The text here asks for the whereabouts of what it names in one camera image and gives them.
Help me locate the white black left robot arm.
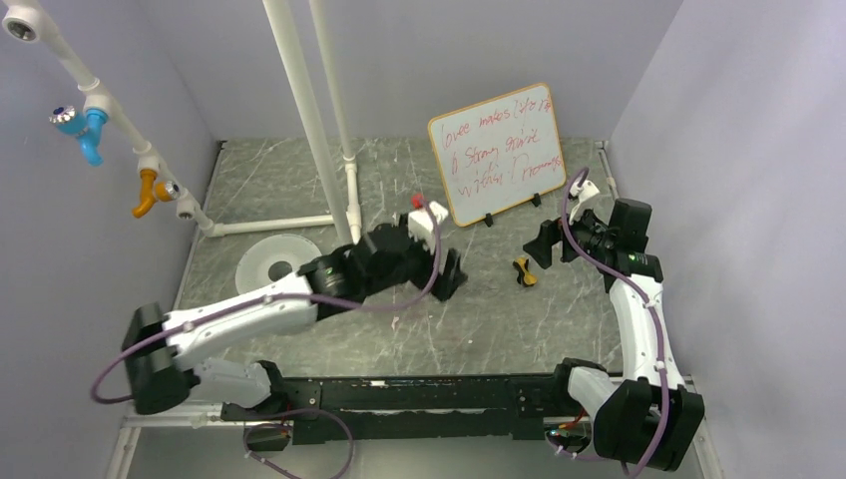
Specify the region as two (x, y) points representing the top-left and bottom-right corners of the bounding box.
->
(122, 202), (467, 419)

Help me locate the orange plastic faucet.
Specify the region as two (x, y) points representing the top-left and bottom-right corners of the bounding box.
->
(132, 169), (181, 219)

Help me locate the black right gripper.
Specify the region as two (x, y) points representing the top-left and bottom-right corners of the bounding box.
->
(524, 200), (615, 269)

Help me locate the yellow framed whiteboard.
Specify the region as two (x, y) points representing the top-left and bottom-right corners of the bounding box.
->
(427, 83), (567, 227)

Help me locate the white perforated disc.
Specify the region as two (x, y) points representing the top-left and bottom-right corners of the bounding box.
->
(234, 234), (321, 294)

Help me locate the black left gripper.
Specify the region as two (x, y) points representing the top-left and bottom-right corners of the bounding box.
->
(366, 225), (467, 299)

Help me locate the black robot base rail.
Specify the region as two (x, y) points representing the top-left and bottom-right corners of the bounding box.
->
(219, 373), (597, 453)

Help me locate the black wire board stand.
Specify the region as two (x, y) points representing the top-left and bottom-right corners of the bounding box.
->
(482, 192), (543, 228)

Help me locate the white pvc pipe frame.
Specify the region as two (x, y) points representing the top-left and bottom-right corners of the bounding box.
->
(1, 1), (362, 242)

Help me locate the yellow black whiteboard eraser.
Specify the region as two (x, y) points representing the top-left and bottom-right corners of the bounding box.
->
(512, 256), (538, 287)

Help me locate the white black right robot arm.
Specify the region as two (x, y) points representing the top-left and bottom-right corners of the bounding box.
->
(524, 199), (704, 471)

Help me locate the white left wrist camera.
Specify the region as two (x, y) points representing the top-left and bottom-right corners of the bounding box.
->
(407, 194), (449, 250)

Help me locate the blue plastic faucet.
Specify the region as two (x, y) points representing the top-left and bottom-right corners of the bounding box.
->
(48, 105), (109, 167)

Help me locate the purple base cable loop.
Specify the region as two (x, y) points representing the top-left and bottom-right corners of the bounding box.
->
(242, 407), (355, 479)

